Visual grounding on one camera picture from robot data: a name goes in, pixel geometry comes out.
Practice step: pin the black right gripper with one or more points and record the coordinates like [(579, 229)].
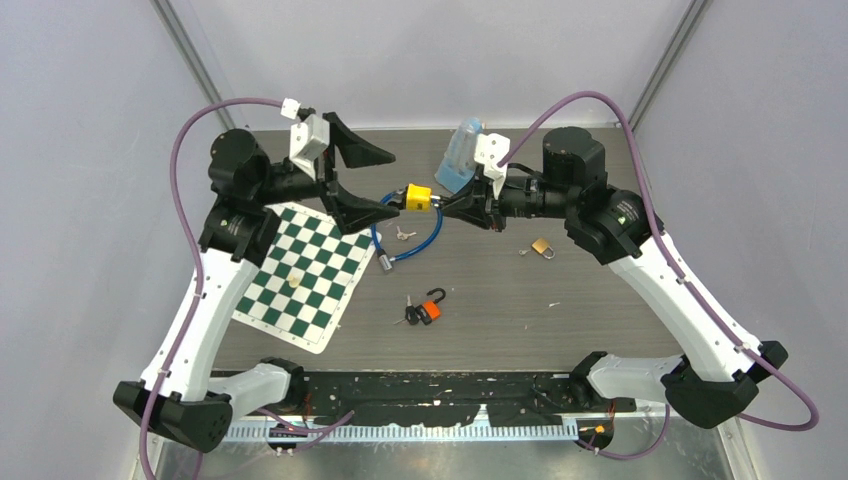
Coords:
[(476, 204)]

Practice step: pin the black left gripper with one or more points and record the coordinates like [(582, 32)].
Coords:
[(352, 212)]

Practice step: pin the yellow padlock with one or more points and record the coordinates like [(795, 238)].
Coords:
[(414, 198)]

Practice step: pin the small silver keys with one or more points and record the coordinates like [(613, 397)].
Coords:
[(404, 236)]

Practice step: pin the brass padlock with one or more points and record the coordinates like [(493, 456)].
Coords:
[(542, 247)]

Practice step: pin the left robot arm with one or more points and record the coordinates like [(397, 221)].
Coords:
[(176, 396)]

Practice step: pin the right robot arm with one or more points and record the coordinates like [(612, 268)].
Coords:
[(717, 374)]

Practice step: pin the black headed key bunch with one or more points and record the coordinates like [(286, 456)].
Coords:
[(411, 314)]

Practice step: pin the blue translucent metronome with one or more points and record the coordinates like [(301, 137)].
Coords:
[(457, 166)]

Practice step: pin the orange black padlock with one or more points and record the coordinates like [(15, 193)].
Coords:
[(429, 310)]

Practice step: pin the green white chessboard mat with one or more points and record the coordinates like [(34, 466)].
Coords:
[(309, 245)]

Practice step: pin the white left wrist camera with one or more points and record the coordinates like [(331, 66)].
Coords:
[(309, 136)]

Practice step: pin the aluminium corner post left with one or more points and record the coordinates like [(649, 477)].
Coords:
[(183, 25)]

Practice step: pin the aluminium corner post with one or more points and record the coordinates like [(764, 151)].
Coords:
[(656, 46), (183, 25)]

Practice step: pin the slotted cable duct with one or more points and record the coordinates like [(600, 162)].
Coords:
[(477, 431)]

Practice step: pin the aluminium corner post right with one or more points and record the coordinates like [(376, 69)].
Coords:
[(656, 46)]

